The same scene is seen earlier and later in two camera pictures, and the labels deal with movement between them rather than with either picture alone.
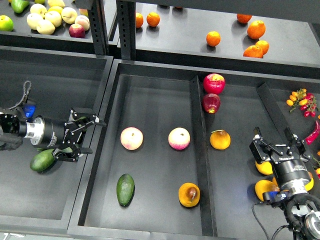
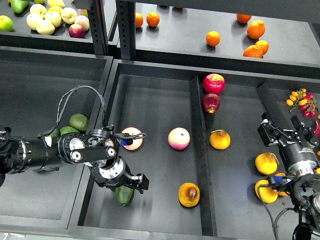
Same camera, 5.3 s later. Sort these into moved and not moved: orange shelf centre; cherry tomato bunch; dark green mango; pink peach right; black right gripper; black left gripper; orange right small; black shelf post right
Moved: black left gripper; black right gripper
Not moved: orange shelf centre; orange right small; pink peach right; dark green mango; cherry tomato bunch; black shelf post right
